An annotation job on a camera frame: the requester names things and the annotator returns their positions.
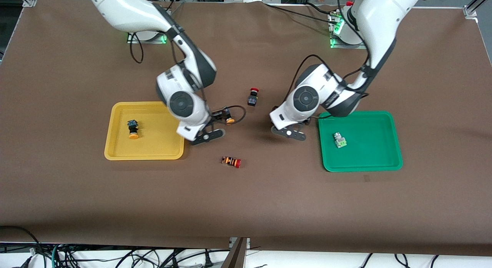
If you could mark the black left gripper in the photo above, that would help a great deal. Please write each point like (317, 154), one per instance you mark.
(306, 122)

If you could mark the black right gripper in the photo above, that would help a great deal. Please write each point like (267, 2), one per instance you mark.
(217, 115)

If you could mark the yellow push button black body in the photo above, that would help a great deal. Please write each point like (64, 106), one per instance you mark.
(133, 130)
(230, 120)

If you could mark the green and white push button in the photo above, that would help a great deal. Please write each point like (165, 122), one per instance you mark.
(340, 141)

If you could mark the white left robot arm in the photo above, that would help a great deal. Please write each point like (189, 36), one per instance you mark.
(369, 33)

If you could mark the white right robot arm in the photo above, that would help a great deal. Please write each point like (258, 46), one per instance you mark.
(184, 87)

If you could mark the red push button black body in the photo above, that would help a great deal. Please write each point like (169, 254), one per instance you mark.
(252, 99)

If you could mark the red button orange striped body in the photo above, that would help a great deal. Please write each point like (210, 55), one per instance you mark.
(231, 161)

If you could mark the green plastic tray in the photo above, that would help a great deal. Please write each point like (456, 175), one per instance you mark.
(369, 152)

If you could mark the yellow plastic tray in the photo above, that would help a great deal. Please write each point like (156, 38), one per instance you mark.
(153, 145)

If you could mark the brown table cover sheet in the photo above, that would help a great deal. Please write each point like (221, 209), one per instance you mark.
(246, 206)

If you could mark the brown table support beam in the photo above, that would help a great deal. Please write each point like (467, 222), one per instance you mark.
(237, 254)

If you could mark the black power plug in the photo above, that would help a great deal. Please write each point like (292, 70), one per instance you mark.
(208, 263)

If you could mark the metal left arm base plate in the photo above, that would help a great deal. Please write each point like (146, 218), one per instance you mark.
(338, 45)

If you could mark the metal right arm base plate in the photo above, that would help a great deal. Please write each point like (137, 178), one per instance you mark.
(153, 39)

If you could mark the aluminium corner bracket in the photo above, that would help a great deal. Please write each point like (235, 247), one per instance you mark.
(29, 1)
(471, 9)

